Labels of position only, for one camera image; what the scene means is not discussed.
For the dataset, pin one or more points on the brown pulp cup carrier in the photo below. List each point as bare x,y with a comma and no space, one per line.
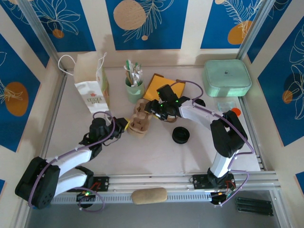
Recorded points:
137,131

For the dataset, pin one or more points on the yellow napkin stack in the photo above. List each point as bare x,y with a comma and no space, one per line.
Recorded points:
154,89

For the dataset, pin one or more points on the striped brown paper cup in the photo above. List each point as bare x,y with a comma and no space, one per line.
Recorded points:
171,120

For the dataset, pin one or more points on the black plastic cup lid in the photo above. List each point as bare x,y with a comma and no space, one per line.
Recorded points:
201,102
181,135

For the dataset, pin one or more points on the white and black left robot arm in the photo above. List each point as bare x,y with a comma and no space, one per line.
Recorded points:
71,158

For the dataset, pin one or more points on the mint green holder cup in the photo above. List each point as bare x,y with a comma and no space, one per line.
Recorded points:
134,93

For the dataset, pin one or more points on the brown cardboard napkin tray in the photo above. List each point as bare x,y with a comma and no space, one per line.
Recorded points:
181,81

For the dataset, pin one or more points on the wooden stir stick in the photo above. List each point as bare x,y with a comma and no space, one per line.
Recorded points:
128,77

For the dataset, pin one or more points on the green tipped wrapped straw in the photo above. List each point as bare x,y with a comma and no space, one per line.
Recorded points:
128,65
136,66

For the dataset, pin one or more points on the clear plastic box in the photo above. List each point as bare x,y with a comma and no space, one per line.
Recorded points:
225,106

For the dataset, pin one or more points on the mint green zip case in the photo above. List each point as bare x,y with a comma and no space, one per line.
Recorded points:
225,76

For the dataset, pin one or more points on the orange capped bottle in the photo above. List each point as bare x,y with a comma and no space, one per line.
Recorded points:
236,111

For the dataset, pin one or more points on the black controller board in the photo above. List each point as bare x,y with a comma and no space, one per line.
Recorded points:
217,198
85,197

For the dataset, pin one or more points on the tan foam pad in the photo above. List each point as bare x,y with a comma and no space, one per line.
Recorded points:
149,196

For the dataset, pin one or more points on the black ribbed rack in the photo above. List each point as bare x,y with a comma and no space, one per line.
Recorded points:
254,206

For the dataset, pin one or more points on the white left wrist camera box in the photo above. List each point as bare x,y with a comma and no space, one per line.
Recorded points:
108,116

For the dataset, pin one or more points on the aluminium side rail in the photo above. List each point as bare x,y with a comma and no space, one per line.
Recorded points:
55,111
257,152

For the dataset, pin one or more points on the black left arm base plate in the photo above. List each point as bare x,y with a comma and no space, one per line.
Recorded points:
103,184

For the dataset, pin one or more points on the aluminium front rail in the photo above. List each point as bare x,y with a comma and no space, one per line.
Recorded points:
147,181

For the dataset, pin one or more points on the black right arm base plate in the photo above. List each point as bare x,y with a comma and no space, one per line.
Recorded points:
199,181

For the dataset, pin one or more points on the aluminium corner post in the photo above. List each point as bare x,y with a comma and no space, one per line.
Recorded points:
258,28
40,31

